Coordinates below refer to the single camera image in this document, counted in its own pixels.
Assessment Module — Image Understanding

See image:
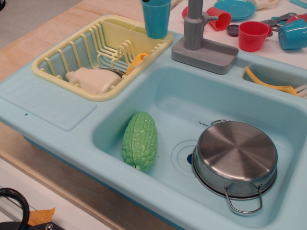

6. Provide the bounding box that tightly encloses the yellow plastic spatula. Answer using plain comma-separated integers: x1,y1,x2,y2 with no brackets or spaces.
244,66,299,97

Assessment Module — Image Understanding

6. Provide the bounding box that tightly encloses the teal plastic plate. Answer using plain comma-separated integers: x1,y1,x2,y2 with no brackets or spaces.
214,0,256,21

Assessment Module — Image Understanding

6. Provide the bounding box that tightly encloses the cream plastic object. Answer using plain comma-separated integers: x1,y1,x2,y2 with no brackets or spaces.
253,0,279,10

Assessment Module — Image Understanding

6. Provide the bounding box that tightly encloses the cream plastic bottle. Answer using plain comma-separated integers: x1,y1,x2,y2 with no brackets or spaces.
65,67,122,94

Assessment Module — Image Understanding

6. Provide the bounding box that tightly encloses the red plastic cup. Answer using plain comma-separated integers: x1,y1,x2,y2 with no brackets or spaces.
238,21,272,52

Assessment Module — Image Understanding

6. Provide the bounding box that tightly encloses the black cable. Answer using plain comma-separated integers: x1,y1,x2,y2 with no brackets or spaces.
0,187,30,225

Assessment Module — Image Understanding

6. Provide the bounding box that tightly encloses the red plastic plate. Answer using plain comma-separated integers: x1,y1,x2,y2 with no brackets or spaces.
181,6,189,20

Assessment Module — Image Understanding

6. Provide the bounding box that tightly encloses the pale yellow dish rack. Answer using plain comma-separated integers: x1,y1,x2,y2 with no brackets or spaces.
32,15,173,101

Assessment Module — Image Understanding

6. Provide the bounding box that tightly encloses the orange plastic utensil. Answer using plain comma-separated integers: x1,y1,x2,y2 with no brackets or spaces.
125,52,149,76

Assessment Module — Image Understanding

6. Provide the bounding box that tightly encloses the light blue toy sink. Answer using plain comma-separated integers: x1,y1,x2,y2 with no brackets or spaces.
0,33,307,230

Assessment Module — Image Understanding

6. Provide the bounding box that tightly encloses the grey toy faucet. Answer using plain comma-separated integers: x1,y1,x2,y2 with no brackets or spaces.
171,0,239,74

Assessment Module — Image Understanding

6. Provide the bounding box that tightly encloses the green bitter gourd toy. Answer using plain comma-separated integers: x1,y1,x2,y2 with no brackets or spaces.
122,112,158,172

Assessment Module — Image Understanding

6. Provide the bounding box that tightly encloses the pink cup lying down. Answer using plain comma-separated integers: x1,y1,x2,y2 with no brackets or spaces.
206,7,232,31

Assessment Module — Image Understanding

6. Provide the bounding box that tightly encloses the grey plastic utensil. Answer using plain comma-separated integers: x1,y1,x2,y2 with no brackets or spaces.
261,12,297,32

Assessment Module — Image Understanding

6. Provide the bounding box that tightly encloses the orange tape piece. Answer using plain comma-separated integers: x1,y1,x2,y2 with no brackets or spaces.
27,207,56,226

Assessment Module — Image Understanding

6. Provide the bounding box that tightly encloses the stainless steel pot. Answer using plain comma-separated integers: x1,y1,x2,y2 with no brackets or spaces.
191,120,278,214

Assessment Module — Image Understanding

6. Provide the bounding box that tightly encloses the teal cup lying down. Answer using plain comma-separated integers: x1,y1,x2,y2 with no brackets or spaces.
278,19,307,50

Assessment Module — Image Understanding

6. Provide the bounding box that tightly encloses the white plastic fork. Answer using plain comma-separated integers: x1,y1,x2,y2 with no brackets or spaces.
295,84,307,99

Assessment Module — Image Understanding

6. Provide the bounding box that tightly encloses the teal plastic cup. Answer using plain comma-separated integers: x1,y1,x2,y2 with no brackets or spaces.
141,0,171,39

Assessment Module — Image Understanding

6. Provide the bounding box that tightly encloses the dark grey small lid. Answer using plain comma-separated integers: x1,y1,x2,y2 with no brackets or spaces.
226,24,239,37

